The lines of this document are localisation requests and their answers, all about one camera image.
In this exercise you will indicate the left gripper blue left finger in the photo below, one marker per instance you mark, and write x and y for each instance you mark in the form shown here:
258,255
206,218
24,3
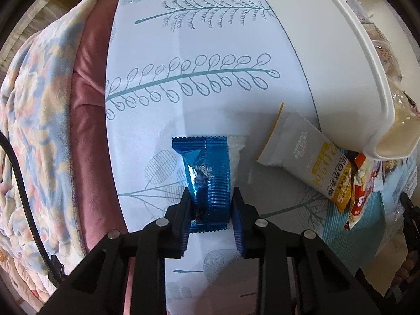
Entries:
164,238

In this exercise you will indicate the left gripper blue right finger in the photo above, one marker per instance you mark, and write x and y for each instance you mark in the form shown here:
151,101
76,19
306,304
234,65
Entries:
257,238

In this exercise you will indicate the blue snack packet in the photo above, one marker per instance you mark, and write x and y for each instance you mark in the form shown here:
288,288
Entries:
210,165

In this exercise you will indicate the grey yellow protein bar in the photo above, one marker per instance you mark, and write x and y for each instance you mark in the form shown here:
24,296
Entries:
305,152

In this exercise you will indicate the red white snack packet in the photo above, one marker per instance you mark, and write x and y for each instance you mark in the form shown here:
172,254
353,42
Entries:
366,180

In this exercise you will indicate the clear bread snack bag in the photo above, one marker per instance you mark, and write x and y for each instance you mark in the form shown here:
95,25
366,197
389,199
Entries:
405,108

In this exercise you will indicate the clear cracker pack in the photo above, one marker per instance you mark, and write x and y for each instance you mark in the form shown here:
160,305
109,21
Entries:
384,51

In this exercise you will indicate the pink bed sheet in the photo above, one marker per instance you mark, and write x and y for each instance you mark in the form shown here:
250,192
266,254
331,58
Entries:
95,192

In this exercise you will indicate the white plastic storage bin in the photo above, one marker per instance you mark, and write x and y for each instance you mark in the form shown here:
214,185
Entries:
348,83

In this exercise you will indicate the tree print tablecloth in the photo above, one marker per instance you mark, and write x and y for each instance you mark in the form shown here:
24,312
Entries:
223,68

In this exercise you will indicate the floral fleece blanket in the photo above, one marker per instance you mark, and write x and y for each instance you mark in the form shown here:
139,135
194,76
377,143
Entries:
35,118

